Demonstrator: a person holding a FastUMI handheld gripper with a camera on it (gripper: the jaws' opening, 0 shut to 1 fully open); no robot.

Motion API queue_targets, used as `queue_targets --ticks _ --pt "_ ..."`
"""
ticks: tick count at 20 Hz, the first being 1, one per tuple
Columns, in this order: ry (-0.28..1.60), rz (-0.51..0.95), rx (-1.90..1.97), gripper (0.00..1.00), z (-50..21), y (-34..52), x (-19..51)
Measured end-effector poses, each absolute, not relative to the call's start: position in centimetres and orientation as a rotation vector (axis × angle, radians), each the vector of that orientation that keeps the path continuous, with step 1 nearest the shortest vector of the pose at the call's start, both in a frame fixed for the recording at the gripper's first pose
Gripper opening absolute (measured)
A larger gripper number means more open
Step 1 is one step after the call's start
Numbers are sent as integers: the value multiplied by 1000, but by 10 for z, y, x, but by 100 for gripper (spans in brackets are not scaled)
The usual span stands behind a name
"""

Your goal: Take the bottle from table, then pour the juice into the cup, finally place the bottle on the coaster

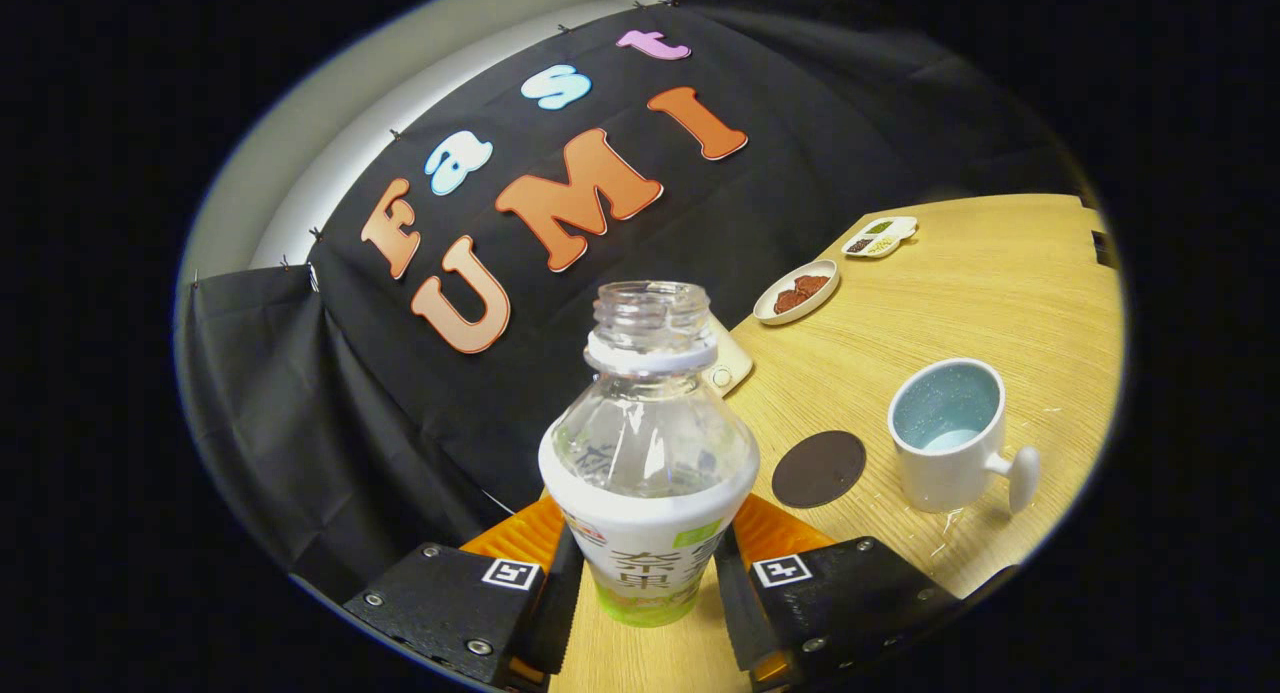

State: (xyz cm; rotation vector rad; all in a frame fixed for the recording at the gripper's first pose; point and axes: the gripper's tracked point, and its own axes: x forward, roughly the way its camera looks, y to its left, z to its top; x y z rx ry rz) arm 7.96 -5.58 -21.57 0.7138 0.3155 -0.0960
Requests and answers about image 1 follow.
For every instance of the brown food pieces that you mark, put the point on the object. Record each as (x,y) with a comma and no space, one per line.
(800,293)

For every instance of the white toaster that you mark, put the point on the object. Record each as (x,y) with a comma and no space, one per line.
(730,368)

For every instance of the clear plastic juice bottle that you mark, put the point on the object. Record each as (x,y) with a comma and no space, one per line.
(650,473)

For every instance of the white cup with blue inside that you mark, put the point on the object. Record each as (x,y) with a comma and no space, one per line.
(945,473)

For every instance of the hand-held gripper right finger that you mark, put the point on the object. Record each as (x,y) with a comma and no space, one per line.
(850,593)

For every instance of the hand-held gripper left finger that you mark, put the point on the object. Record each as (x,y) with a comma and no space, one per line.
(450,603)

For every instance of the wooden table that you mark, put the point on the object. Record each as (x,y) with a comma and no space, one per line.
(1000,303)

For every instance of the dark brown round coaster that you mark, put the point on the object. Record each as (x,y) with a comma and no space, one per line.
(818,469)

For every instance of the round white plate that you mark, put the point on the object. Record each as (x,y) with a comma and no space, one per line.
(768,311)

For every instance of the black backdrop cloth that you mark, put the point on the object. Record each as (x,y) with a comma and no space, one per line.
(400,453)

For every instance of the divided white dish with beans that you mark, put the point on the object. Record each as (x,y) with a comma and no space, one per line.
(880,237)

